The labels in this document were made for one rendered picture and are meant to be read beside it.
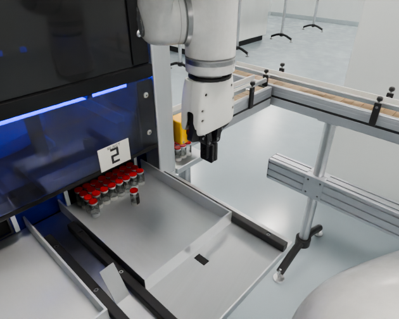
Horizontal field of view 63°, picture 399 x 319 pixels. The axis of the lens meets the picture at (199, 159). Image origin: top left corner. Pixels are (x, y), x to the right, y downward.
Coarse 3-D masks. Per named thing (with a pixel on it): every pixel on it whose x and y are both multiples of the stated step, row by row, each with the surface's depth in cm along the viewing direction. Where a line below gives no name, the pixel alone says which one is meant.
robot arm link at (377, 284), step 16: (384, 256) 21; (352, 272) 20; (368, 272) 19; (384, 272) 18; (320, 288) 20; (336, 288) 19; (352, 288) 18; (368, 288) 17; (384, 288) 17; (304, 304) 20; (320, 304) 18; (336, 304) 17; (352, 304) 17; (368, 304) 16; (384, 304) 16
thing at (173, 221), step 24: (144, 168) 96; (144, 192) 88; (168, 192) 88; (192, 192) 84; (72, 216) 77; (120, 216) 80; (144, 216) 80; (168, 216) 80; (192, 216) 80; (216, 216) 80; (96, 240) 71; (120, 240) 73; (144, 240) 73; (168, 240) 73; (192, 240) 73; (120, 264) 66; (144, 264) 68; (168, 264) 65
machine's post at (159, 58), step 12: (156, 48) 75; (168, 48) 78; (156, 60) 77; (168, 60) 79; (156, 72) 78; (168, 72) 81; (156, 84) 79; (168, 84) 82; (156, 96) 81; (168, 96) 84; (156, 108) 82; (168, 108) 85; (156, 120) 84; (168, 120) 87; (156, 132) 86; (168, 132) 89; (168, 144) 91; (156, 156) 91; (168, 156) 93; (168, 168) 95
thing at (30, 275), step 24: (24, 216) 75; (24, 240) 73; (0, 264) 68; (24, 264) 68; (48, 264) 68; (0, 288) 63; (24, 288) 63; (48, 288) 63; (72, 288) 63; (0, 312) 58; (24, 312) 58; (48, 312) 58; (72, 312) 58; (96, 312) 58
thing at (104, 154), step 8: (112, 144) 76; (120, 144) 78; (128, 144) 80; (104, 152) 75; (112, 152) 77; (120, 152) 79; (128, 152) 80; (104, 160) 76; (120, 160) 80; (104, 168) 77
